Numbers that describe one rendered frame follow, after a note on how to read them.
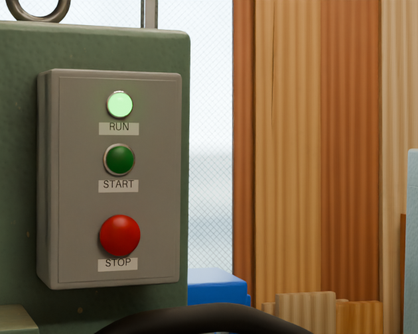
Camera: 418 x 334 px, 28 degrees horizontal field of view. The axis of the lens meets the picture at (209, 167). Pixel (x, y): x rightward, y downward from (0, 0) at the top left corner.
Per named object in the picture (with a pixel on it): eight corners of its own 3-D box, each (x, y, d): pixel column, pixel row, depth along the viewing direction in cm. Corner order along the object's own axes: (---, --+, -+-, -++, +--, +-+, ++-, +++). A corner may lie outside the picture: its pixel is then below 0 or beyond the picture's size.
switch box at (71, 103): (35, 276, 65) (36, 72, 64) (156, 270, 69) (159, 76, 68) (49, 291, 60) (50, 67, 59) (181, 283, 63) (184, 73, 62)
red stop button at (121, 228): (97, 255, 61) (98, 214, 61) (137, 253, 62) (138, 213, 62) (101, 257, 60) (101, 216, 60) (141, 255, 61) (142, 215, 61)
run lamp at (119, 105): (105, 118, 60) (105, 90, 60) (132, 118, 61) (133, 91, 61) (107, 118, 60) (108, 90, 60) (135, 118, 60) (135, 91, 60)
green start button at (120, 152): (102, 175, 60) (103, 143, 60) (134, 175, 61) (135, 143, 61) (104, 176, 60) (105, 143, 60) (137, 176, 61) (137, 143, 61)
